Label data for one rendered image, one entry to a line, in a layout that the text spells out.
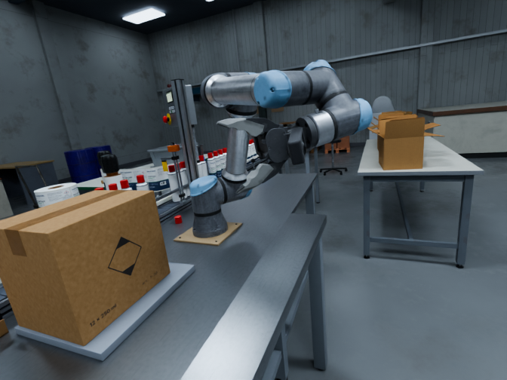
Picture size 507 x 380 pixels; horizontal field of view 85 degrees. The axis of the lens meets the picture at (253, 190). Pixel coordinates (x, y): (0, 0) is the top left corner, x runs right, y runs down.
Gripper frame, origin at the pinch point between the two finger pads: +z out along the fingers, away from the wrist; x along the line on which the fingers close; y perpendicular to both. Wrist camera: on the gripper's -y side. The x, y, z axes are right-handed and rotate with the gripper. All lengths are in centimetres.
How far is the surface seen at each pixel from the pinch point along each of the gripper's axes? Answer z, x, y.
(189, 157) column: 0, -16, 88
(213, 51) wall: -269, 124, 1026
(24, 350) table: 56, -31, 12
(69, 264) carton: 36.5, -12.2, 7.1
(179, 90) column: -5, 16, 90
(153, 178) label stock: 22, -27, 117
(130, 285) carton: 30.6, -27.7, 15.6
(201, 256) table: 11, -40, 36
